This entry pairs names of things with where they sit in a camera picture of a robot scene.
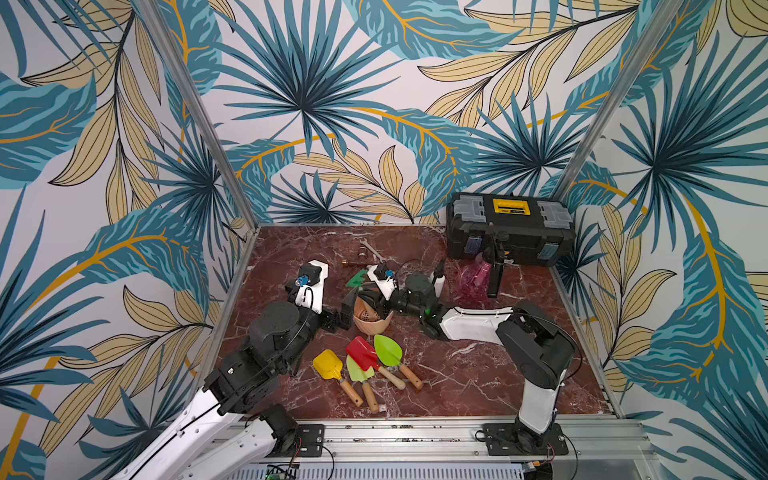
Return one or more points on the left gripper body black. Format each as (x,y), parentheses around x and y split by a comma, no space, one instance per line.
(331,322)

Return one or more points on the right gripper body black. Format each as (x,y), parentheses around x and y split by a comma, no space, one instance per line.
(380,300)

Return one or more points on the terracotta plastic flower pot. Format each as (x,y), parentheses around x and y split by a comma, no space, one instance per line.
(368,321)

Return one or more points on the green toy rake wooden handle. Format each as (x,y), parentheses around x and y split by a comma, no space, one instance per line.
(359,280)

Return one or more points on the bright green toy trowel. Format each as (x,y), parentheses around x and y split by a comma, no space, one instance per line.
(390,353)

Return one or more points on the white spray bottle black nozzle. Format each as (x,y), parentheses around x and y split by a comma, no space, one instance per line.
(438,278)

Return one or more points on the pink spray bottle black nozzle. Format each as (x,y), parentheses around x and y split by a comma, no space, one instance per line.
(482,279)

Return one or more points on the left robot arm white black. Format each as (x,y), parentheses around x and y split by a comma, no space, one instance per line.
(274,347)

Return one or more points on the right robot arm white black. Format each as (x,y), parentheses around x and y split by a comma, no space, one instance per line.
(541,350)

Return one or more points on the silver open-end wrench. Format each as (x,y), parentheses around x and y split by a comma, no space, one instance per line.
(369,247)

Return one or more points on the light green toy spade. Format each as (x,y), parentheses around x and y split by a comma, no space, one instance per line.
(357,374)

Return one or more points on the black yellow plastic toolbox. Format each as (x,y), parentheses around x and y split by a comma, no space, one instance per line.
(532,231)

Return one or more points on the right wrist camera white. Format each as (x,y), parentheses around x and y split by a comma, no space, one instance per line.
(384,279)

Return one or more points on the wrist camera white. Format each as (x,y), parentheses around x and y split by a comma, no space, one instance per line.
(311,285)
(384,279)

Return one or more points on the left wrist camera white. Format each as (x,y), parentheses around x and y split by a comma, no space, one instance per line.
(311,285)

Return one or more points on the red toy shovel wooden handle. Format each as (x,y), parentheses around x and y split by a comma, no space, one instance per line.
(365,356)

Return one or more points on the yellow toy shovel wooden handle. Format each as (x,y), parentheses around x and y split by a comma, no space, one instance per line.
(328,365)

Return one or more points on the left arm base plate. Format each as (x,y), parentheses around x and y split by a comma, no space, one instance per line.
(303,441)

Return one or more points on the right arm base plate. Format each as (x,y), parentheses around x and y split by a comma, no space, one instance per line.
(515,439)

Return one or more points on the aluminium front rail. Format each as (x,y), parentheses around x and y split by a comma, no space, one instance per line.
(599,446)

